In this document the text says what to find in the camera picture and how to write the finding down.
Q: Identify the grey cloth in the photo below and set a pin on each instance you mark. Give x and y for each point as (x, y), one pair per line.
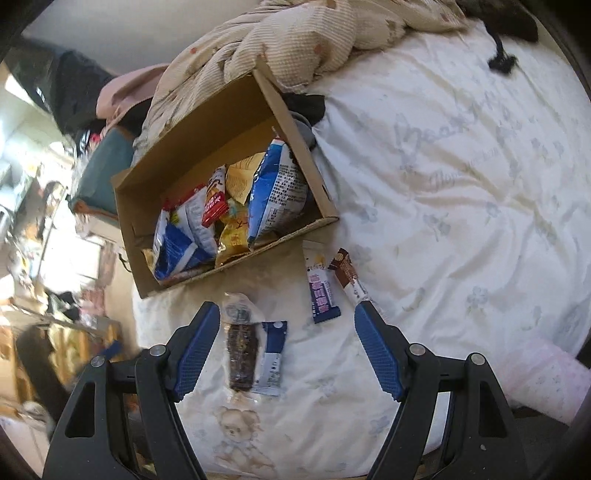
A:
(307, 134)

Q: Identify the beige quilted blanket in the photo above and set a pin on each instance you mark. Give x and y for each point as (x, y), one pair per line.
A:
(300, 41)

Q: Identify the brown cardboard box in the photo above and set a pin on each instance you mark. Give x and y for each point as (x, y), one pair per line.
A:
(203, 134)

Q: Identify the teal cushion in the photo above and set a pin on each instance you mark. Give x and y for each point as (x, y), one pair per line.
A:
(104, 175)

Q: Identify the pink cloth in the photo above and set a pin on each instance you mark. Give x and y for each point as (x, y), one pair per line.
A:
(122, 92)

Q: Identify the blue white flat packet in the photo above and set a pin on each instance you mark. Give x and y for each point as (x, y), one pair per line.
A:
(273, 360)

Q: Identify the black tasselled cloth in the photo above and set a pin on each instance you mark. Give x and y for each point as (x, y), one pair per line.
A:
(503, 27)

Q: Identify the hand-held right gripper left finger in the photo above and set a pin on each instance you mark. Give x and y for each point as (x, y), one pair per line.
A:
(198, 350)

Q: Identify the small yellow snack packet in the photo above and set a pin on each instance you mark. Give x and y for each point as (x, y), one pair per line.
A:
(148, 261)

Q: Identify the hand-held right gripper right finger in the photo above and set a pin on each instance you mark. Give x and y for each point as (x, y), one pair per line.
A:
(378, 355)

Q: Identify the brown wafer packet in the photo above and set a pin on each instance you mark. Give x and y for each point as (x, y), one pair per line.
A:
(346, 274)

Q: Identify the brown bar in clear wrapper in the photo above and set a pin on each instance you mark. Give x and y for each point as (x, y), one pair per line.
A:
(241, 355)

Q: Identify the large blue snack bag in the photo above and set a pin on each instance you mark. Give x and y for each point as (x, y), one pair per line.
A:
(277, 194)

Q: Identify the small blue snack packet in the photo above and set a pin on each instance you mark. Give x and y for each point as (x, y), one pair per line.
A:
(178, 254)

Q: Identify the white purple stick packet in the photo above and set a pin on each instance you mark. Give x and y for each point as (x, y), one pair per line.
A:
(321, 286)

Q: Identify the black jacket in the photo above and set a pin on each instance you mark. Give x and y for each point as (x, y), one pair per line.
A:
(69, 87)

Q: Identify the yellow snack bag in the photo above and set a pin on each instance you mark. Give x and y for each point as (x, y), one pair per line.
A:
(233, 242)

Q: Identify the white floral bedsheet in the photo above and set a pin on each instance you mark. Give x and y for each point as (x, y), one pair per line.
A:
(438, 230)

